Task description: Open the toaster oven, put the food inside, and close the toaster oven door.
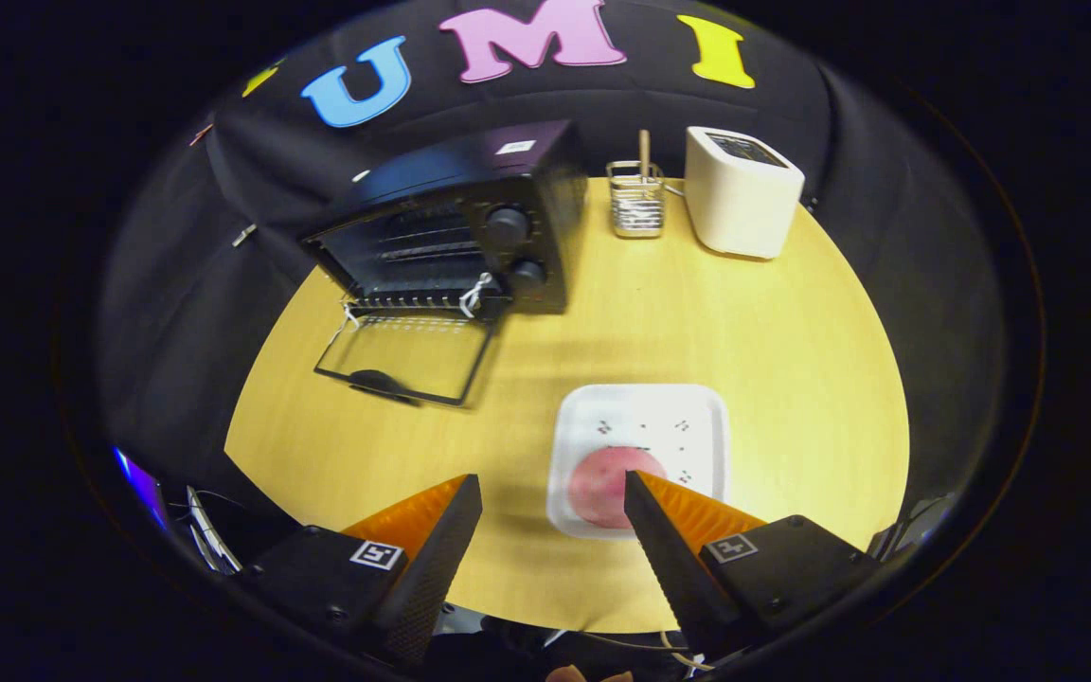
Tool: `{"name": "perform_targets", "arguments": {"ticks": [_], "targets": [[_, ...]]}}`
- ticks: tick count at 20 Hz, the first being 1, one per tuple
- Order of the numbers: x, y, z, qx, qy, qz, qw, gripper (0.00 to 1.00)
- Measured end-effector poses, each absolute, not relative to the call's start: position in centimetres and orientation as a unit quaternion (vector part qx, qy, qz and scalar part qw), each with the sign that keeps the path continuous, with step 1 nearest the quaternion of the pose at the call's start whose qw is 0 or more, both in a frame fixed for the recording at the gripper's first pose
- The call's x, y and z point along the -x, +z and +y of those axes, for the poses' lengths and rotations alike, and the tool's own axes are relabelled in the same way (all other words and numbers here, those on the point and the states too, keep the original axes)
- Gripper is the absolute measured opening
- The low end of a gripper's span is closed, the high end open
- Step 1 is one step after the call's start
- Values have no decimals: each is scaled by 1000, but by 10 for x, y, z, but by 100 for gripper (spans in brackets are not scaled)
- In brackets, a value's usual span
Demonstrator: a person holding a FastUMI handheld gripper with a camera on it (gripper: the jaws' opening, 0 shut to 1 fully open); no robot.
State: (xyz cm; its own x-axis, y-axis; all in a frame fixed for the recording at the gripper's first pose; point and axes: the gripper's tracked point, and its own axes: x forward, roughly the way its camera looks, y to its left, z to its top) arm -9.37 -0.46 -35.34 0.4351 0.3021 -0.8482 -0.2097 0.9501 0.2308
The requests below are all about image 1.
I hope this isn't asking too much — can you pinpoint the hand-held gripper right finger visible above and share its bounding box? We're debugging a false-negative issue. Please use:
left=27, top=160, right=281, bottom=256
left=622, top=469, right=885, bottom=664

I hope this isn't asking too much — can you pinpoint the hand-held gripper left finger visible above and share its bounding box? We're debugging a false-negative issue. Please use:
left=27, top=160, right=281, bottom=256
left=242, top=474, right=485, bottom=670

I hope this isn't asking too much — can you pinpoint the round pink meat slice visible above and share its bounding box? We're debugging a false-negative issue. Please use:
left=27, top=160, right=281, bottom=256
left=568, top=447, right=670, bottom=530

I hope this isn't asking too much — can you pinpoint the white square plate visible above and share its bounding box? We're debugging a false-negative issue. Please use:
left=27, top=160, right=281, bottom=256
left=546, top=383, right=732, bottom=541

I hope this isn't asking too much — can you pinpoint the black toaster oven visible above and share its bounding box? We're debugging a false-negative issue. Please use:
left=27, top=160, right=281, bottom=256
left=299, top=118, right=591, bottom=409

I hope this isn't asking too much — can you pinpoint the white bread toaster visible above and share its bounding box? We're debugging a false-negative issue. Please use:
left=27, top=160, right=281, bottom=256
left=684, top=126, right=806, bottom=260

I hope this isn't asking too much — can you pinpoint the dark device with blue light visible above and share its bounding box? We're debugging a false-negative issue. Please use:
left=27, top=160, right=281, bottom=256
left=113, top=445, right=171, bottom=533

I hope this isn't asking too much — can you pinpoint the thin beige cable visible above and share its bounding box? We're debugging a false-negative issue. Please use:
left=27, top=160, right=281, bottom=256
left=555, top=629, right=715, bottom=675

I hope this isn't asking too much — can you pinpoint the white string tie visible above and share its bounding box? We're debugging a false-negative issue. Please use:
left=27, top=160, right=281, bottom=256
left=457, top=273, right=495, bottom=320
left=326, top=301, right=363, bottom=353

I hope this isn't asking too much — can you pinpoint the metal oven wire rack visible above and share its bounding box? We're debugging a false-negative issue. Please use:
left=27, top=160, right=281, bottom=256
left=345, top=201, right=510, bottom=315

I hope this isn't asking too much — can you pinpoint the metal wire utensil holder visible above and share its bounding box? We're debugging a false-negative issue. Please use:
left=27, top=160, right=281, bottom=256
left=606, top=160, right=667, bottom=240

